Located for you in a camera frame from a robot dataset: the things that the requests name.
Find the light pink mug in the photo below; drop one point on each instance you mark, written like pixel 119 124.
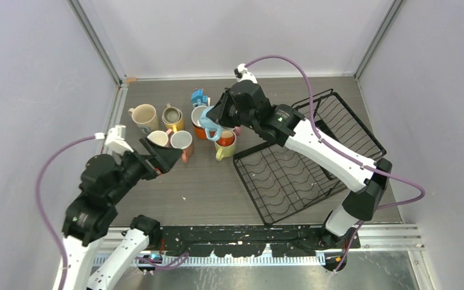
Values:
pixel 161 138

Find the aluminium rail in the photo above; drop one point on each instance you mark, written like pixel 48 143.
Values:
pixel 278 245

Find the small beige cup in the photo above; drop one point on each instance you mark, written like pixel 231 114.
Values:
pixel 171 114

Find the lime green mug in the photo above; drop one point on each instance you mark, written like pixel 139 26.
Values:
pixel 224 152

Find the small orange cup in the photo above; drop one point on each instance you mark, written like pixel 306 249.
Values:
pixel 227 138

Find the blue white toy house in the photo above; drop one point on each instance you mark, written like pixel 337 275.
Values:
pixel 198 98

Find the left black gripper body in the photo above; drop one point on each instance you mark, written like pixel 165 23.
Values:
pixel 135 167

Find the light blue faceted mug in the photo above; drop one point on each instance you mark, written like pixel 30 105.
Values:
pixel 212 130

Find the cream patterned mug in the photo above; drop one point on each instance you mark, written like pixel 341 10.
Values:
pixel 145 117

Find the yellow mug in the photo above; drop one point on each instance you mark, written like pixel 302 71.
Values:
pixel 174 126

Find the black wire dish rack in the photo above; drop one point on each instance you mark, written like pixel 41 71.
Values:
pixel 282 183

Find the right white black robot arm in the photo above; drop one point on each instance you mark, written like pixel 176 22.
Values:
pixel 364 177

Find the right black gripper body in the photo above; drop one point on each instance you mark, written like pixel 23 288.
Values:
pixel 231 117

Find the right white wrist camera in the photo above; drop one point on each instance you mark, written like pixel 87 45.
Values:
pixel 242 73

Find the salmon pink mug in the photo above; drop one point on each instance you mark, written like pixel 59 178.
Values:
pixel 183 140

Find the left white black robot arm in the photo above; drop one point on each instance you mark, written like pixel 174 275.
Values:
pixel 104 183

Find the orange mug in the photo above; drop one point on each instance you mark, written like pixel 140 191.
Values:
pixel 200 132

